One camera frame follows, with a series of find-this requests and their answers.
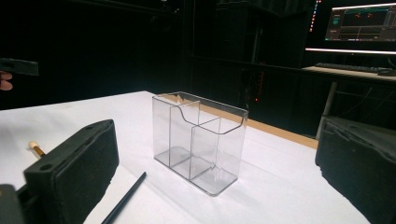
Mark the white table sheet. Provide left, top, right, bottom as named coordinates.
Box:
left=0, top=90, right=372, bottom=224

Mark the wooden desk with metal legs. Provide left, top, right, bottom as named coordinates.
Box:
left=301, top=65, right=396, bottom=140

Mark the white light bar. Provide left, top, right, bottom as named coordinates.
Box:
left=304, top=47, right=396, bottom=56

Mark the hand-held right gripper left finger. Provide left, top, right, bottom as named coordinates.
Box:
left=23, top=119, right=120, bottom=224

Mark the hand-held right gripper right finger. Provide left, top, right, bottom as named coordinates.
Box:
left=315, top=116, right=396, bottom=224

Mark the computer monitor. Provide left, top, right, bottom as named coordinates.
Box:
left=323, top=2, right=396, bottom=44

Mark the brush with cream tip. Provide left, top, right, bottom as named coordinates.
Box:
left=28, top=140, right=48, bottom=159

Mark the coloured led strip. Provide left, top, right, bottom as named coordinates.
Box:
left=308, top=0, right=322, bottom=33

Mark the clear acrylic organizer box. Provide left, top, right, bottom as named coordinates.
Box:
left=151, top=91, right=249, bottom=198

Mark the black pen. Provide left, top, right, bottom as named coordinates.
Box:
left=100, top=171, right=148, bottom=224

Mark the black keyboard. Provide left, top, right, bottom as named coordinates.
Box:
left=314, top=62, right=396, bottom=77

